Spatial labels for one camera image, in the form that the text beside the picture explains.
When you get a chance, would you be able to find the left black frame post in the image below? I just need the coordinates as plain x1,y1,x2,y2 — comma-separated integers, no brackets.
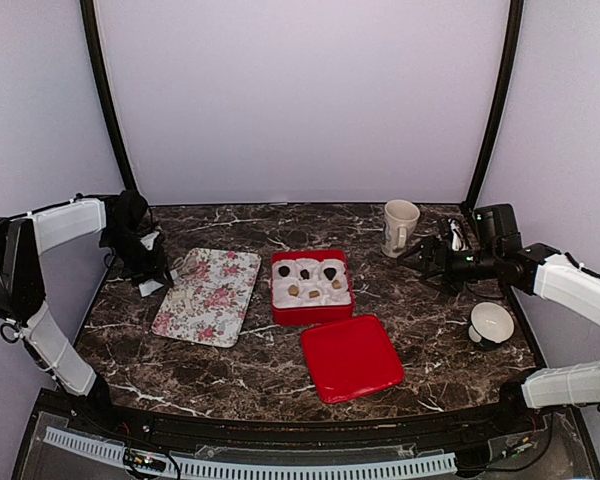
79,0,138,190

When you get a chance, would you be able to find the white and dark bowl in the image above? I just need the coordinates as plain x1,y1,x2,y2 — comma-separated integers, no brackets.
468,302,515,351

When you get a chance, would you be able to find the white slotted cable duct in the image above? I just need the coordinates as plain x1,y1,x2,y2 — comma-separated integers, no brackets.
42,427,457,479

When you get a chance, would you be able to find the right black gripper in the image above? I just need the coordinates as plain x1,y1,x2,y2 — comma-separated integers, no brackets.
398,234,502,296

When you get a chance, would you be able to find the red box with paper cups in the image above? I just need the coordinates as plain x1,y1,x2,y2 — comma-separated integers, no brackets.
270,249,355,326

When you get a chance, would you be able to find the red box lid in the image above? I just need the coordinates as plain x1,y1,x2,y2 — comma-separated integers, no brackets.
301,315,404,404

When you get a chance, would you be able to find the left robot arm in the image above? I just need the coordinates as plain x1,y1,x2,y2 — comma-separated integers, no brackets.
0,190,174,436

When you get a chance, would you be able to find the cream ceramic mug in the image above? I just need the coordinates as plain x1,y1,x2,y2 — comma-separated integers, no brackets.
381,199,420,258

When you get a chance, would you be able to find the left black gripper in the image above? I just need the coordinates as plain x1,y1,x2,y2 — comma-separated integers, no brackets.
100,227,173,290

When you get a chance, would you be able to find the small circuit board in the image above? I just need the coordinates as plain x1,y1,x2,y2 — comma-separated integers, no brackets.
122,449,167,473

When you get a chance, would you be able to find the black front table rail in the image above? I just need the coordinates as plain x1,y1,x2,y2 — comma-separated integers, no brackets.
99,399,521,454

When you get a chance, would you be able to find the floral rectangular tray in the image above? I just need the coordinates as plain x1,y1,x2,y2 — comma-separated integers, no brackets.
151,248,261,348

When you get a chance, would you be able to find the black frame post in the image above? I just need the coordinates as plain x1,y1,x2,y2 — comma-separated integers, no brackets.
464,0,525,204
79,0,138,190

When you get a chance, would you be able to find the right black frame post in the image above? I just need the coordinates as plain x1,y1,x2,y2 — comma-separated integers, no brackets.
464,0,525,204

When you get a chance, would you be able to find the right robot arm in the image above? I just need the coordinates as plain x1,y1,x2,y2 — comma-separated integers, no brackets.
397,204,600,434

